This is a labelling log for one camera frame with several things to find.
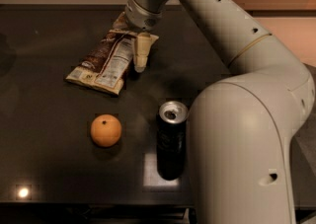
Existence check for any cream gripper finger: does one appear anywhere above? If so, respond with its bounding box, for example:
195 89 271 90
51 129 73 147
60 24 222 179
133 33 152 73
113 12 130 30

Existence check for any brown chip bag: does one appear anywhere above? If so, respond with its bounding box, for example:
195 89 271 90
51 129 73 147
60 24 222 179
66 29 158 95

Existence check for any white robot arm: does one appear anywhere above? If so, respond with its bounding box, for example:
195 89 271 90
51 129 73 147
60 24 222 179
125 0 315 224

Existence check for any dark soda can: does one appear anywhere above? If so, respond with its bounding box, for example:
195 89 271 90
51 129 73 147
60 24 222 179
156 101 189 181

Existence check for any orange fruit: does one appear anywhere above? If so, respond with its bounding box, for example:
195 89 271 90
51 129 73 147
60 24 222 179
90 114 122 147

